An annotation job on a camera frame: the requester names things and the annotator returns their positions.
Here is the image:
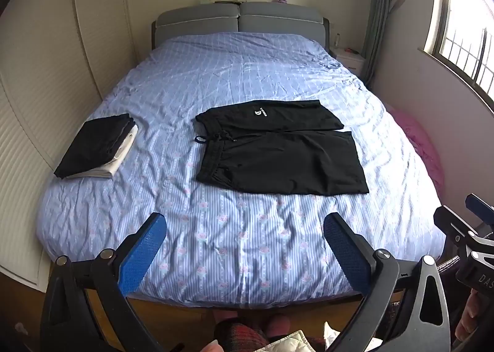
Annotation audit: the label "white nightstand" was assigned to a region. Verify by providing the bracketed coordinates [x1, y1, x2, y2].
[334, 47, 365, 75]

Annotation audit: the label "person's right hand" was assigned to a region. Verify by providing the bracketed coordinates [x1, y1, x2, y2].
[455, 292, 494, 343]

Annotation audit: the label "white quilted cloth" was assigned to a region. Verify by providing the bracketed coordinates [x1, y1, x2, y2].
[264, 331, 329, 352]

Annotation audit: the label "window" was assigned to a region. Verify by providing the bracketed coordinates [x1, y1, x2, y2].
[422, 0, 494, 96]

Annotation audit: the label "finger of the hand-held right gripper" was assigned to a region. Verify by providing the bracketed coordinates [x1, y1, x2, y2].
[465, 193, 494, 228]
[433, 205, 481, 256]

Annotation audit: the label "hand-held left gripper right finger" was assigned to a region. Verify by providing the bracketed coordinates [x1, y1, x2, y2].
[323, 212, 452, 352]

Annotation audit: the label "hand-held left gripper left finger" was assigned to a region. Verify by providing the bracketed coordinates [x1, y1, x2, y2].
[40, 212, 167, 352]

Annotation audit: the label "folded white garment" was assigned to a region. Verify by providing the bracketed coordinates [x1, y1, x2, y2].
[71, 124, 139, 180]

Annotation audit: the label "black pants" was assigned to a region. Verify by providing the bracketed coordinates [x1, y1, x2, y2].
[194, 99, 369, 196]

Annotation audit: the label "white louvered wardrobe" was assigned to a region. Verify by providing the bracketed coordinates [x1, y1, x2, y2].
[0, 0, 140, 291]

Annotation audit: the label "blue striped bed sheet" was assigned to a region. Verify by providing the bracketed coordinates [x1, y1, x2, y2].
[36, 32, 446, 308]

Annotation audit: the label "grey padded headboard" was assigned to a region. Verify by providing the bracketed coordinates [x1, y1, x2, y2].
[150, 2, 330, 48]

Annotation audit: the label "green curtain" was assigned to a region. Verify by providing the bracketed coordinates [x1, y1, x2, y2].
[361, 0, 400, 82]

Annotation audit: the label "folded black garment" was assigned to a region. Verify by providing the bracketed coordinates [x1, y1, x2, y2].
[54, 113, 134, 179]

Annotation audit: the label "pink cloth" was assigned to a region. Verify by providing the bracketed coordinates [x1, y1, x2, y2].
[386, 105, 444, 198]

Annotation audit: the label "red plaid clothing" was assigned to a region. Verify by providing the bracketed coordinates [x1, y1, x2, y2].
[214, 319, 271, 352]

